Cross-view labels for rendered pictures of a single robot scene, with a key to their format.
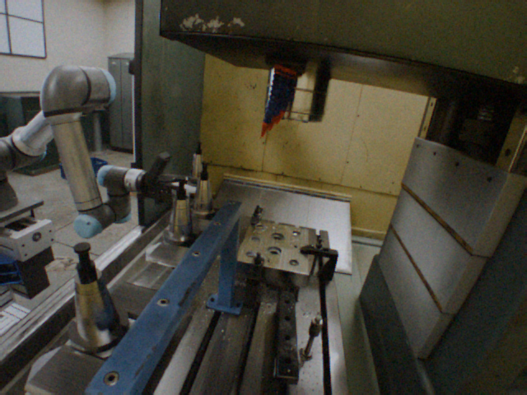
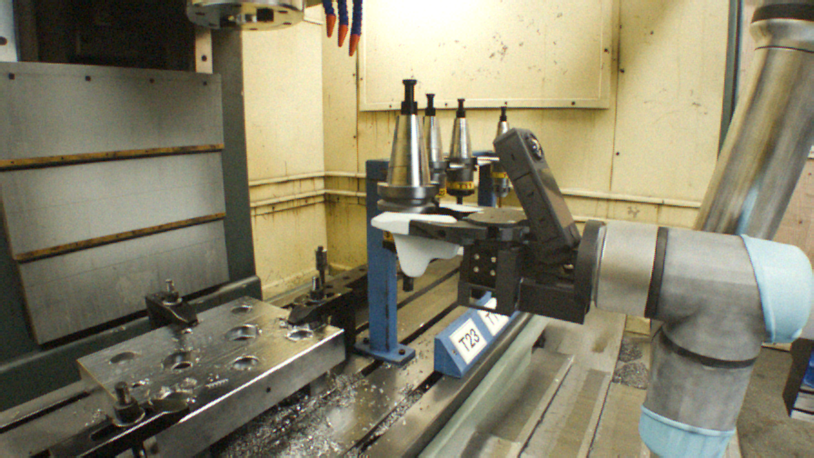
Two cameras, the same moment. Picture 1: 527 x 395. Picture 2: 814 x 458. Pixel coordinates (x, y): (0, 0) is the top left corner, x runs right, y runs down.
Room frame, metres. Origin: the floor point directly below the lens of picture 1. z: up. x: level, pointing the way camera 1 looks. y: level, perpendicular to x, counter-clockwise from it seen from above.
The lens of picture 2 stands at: (1.12, 0.39, 1.27)
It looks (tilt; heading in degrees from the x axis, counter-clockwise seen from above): 13 degrees down; 207
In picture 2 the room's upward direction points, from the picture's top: straight up
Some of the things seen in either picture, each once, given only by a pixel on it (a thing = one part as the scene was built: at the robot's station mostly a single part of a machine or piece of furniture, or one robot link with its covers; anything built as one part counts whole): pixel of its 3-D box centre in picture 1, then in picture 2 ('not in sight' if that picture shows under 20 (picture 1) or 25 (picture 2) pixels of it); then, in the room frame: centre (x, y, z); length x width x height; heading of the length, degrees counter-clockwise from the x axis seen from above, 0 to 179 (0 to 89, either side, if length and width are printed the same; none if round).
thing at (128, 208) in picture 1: (117, 207); (691, 383); (0.75, 0.49, 1.06); 0.11 x 0.08 x 0.11; 176
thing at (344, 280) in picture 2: (285, 336); (339, 296); (0.45, -0.10, 0.93); 0.26 x 0.05 x 0.06; 179
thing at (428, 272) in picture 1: (424, 234); (127, 194); (0.67, -0.49, 1.16); 0.48 x 0.05 x 0.51; 174
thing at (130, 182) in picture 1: (137, 181); (622, 265); (0.76, 0.41, 1.16); 0.08 x 0.05 x 0.08; 174
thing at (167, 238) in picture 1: (180, 237); (460, 164); (0.40, 0.14, 1.21); 0.06 x 0.06 x 0.03
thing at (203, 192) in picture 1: (202, 193); (430, 138); (0.51, 0.13, 1.26); 0.04 x 0.04 x 0.07
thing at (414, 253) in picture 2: not in sight; (411, 246); (0.78, 0.22, 1.16); 0.09 x 0.03 x 0.06; 98
